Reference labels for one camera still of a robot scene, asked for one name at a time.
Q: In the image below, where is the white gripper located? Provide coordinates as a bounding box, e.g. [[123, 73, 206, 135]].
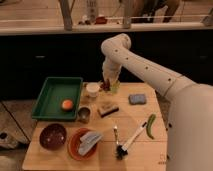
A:
[[102, 57, 122, 82]]

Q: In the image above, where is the dark grape bunch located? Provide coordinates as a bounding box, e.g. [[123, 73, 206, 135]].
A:
[[100, 80, 111, 91]]

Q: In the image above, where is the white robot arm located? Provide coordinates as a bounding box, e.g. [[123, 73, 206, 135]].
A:
[[101, 33, 213, 171]]

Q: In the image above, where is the green translucent cup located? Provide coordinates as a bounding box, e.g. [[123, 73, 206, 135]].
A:
[[110, 81, 120, 94]]

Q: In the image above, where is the white paper cup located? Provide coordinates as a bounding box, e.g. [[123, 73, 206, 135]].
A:
[[86, 83, 100, 98]]

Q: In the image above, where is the small metal cup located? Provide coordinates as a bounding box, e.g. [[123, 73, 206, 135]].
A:
[[78, 107, 90, 123]]

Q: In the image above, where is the blue sponge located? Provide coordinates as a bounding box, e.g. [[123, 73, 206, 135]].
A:
[[128, 94, 146, 105]]

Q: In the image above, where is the wooden block eraser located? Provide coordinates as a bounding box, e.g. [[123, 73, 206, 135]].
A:
[[98, 104, 119, 117]]

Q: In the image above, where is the red object on shelf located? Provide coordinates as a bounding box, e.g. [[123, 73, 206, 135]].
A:
[[95, 17, 108, 24]]

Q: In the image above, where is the orange fruit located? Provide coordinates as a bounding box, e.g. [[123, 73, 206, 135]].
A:
[[61, 99, 73, 111]]

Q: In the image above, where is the small metal spoon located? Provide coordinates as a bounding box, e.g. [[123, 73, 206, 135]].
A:
[[113, 126, 119, 159]]

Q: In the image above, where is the green plastic tray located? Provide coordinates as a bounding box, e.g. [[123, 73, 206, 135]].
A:
[[32, 77, 83, 121]]

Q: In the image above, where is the green chili pepper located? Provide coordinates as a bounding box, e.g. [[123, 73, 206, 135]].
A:
[[146, 114, 156, 139]]

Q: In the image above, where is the grey folded cloth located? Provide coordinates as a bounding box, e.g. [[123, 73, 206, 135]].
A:
[[78, 131, 102, 156]]

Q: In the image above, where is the dark purple bowl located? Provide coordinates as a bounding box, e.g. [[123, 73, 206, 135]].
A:
[[39, 123, 67, 150]]

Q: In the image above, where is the white handled brush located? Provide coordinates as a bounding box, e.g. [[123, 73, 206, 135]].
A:
[[117, 122, 147, 160]]

